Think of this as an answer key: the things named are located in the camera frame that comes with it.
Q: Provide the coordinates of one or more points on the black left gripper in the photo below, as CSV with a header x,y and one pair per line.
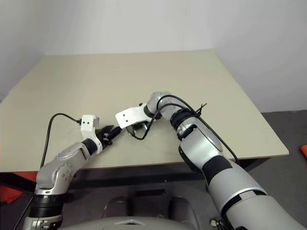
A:
x,y
104,137

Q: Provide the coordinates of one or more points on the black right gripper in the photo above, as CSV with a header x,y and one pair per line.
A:
x,y
140,128

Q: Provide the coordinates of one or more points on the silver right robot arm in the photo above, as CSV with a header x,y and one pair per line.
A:
x,y
204,143

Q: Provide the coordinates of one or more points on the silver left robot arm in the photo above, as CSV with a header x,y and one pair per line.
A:
x,y
62,172

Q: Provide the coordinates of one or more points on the black zip tie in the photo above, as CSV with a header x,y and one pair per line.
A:
x,y
202,107

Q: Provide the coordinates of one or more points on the dark rounded shape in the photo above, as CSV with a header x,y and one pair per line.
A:
x,y
117,207
183,208

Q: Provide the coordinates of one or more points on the grey robot torso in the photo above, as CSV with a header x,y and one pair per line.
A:
x,y
96,222

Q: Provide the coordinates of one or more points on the red fabric bag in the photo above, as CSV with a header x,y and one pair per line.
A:
x,y
9,195

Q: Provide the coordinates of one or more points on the small red object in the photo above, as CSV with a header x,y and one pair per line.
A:
x,y
304,151

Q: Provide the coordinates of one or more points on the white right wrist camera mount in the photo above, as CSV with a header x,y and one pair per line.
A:
x,y
129,115

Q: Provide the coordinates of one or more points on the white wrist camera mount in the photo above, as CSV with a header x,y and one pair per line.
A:
x,y
129,115
90,123

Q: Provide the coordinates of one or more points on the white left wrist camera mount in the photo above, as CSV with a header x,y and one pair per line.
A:
x,y
90,123

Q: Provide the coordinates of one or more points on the black table frame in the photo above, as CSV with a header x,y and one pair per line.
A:
x,y
120,175

